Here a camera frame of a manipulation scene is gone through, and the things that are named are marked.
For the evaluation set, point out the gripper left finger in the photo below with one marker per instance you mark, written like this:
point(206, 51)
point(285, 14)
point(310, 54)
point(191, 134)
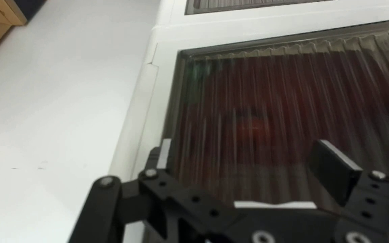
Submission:
point(167, 195)

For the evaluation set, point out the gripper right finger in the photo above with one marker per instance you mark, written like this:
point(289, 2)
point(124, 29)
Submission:
point(336, 172)

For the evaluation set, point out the ribbed glass cabinet door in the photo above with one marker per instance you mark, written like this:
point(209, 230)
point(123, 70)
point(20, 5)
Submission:
point(268, 101)
point(248, 6)

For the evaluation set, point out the white cabinet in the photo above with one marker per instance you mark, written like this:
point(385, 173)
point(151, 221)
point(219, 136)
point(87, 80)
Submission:
point(167, 37)

